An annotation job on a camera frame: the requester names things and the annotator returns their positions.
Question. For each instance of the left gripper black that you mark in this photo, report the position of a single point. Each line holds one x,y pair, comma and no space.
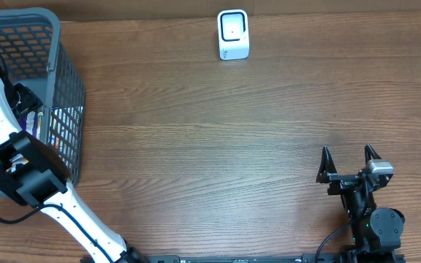
30,101

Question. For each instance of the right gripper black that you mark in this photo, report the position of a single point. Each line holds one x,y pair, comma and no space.
326,173

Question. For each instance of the red purple Carefree pack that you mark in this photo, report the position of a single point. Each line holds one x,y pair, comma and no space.
32,123

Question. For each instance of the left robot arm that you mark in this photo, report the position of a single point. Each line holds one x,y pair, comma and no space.
32,174

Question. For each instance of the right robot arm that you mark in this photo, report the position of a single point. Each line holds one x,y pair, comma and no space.
376,231

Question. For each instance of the white barcode scanner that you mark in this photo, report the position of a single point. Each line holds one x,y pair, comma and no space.
233,34

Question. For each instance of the grey plastic shopping basket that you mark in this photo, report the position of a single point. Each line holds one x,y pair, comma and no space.
32,54

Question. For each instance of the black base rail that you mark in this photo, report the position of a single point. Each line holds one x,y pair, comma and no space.
304,258

